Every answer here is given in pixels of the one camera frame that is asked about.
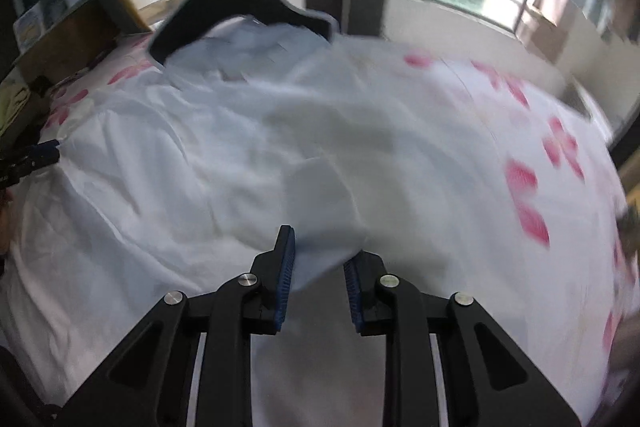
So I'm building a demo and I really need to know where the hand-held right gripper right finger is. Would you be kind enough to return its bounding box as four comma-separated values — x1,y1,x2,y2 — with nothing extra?
342,251,583,427

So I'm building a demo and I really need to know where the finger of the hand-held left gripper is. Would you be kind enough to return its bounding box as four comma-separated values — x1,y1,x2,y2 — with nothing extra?
0,139,62,188

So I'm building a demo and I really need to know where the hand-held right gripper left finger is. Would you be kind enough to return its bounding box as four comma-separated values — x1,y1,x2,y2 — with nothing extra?
52,224,297,427

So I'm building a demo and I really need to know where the white garment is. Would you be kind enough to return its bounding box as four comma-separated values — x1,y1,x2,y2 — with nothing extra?
7,19,501,427

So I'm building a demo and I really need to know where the beige cloth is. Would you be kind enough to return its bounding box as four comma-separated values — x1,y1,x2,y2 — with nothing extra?
0,84,36,142

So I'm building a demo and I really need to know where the brown cardboard box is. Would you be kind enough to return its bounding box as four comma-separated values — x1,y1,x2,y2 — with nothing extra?
15,0,151,82

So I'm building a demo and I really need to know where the white pink floral bedsheet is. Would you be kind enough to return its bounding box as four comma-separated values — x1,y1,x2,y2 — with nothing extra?
0,27,640,427

